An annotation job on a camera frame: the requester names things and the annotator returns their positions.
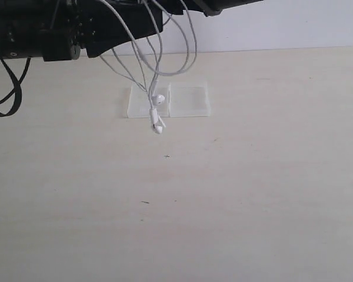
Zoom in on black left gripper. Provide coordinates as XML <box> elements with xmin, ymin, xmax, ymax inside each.
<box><xmin>38</xmin><ymin>1</ymin><xmax>163</xmax><ymax>62</ymax></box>

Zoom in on white wired earphones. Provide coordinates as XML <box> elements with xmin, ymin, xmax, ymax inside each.
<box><xmin>99</xmin><ymin>1</ymin><xmax>198</xmax><ymax>135</ymax></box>

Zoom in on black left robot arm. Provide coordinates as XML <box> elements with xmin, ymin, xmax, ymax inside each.
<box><xmin>0</xmin><ymin>1</ymin><xmax>163</xmax><ymax>62</ymax></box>

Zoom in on clear plastic storage case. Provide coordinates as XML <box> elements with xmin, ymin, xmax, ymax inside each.
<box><xmin>126</xmin><ymin>82</ymin><xmax>211</xmax><ymax>118</ymax></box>

